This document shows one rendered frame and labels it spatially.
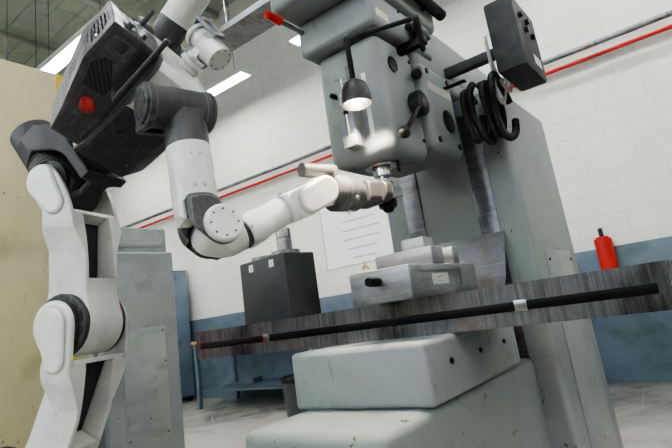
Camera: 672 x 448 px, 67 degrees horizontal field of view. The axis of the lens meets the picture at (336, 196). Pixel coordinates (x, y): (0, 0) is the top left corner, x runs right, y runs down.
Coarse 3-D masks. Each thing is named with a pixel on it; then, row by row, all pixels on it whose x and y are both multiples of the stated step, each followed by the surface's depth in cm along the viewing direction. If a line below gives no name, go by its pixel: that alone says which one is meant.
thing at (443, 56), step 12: (432, 36) 157; (432, 48) 154; (444, 48) 163; (420, 60) 144; (432, 60) 152; (444, 60) 160; (456, 60) 170; (468, 72) 177; (480, 72) 188; (456, 96) 162
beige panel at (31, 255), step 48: (0, 96) 228; (48, 96) 246; (0, 144) 223; (0, 192) 218; (0, 240) 214; (0, 288) 209; (48, 288) 224; (0, 336) 205; (0, 384) 201; (0, 432) 197
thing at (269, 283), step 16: (272, 256) 150; (288, 256) 148; (304, 256) 152; (256, 272) 155; (272, 272) 149; (288, 272) 146; (304, 272) 150; (256, 288) 154; (272, 288) 149; (288, 288) 145; (304, 288) 149; (256, 304) 154; (272, 304) 148; (288, 304) 144; (304, 304) 147; (256, 320) 153; (272, 320) 148
